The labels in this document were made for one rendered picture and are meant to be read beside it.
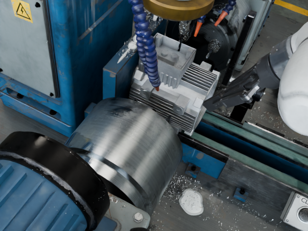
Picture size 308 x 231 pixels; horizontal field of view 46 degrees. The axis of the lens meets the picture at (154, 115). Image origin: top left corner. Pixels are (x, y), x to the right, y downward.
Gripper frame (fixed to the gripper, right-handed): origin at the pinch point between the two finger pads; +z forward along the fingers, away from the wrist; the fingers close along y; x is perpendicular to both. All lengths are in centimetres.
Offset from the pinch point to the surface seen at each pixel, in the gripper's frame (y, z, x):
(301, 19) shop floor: -238, 84, 75
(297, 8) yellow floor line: -253, 88, 69
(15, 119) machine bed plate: 15, 55, -35
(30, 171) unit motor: 48, -15, -25
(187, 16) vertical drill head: 0.8, -12.5, -20.9
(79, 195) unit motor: 47, -16, -18
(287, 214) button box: 17.8, -8.2, 24.0
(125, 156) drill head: 29.2, 0.1, -11.7
